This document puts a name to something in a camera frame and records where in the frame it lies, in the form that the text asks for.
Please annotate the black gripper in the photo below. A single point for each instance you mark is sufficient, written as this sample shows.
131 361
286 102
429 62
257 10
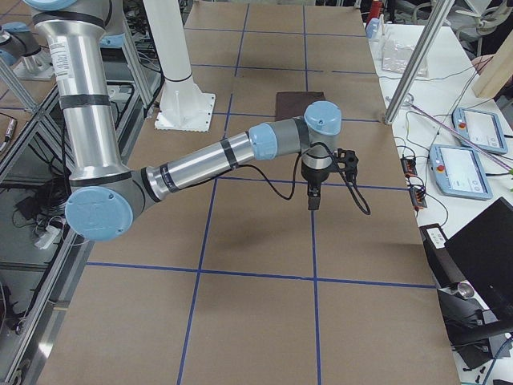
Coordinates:
313 176

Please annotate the dark brown t-shirt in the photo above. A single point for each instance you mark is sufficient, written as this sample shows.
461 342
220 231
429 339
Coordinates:
290 104

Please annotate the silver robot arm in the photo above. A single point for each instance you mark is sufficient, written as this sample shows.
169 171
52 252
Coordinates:
106 194

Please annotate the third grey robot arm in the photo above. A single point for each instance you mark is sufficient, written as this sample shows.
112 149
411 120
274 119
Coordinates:
23 54

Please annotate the orange black connector board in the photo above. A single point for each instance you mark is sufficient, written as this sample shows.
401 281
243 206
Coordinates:
409 166

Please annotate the near teach pendant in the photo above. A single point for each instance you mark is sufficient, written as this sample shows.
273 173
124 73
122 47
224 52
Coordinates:
458 172

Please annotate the teach pendant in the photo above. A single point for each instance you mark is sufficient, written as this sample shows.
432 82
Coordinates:
458 172
482 128

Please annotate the black box with label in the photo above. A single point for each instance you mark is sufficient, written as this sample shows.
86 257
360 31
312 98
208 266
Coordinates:
441 263

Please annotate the silver foil bag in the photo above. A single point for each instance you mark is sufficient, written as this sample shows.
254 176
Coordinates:
396 56

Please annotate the silver metal cup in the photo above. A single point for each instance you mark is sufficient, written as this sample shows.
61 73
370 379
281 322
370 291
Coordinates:
463 290

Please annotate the black laptop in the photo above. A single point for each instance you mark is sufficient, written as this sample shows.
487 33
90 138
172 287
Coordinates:
482 250

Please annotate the far teach pendant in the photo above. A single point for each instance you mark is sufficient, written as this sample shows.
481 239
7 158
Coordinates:
482 128

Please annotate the black monitor stand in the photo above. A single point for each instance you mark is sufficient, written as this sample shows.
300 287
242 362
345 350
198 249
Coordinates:
477 335

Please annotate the wooden beam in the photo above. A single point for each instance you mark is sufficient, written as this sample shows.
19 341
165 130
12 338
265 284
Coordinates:
495 71

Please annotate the white power strip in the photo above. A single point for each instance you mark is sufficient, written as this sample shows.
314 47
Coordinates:
52 234

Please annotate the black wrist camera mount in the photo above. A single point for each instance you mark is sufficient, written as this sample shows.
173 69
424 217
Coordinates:
347 161

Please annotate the aluminium frame post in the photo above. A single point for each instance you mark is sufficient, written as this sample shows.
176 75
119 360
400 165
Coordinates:
426 39

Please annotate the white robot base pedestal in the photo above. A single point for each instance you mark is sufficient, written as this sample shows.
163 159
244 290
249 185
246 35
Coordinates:
183 106

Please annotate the aluminium frame rack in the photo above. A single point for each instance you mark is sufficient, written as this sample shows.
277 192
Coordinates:
36 284

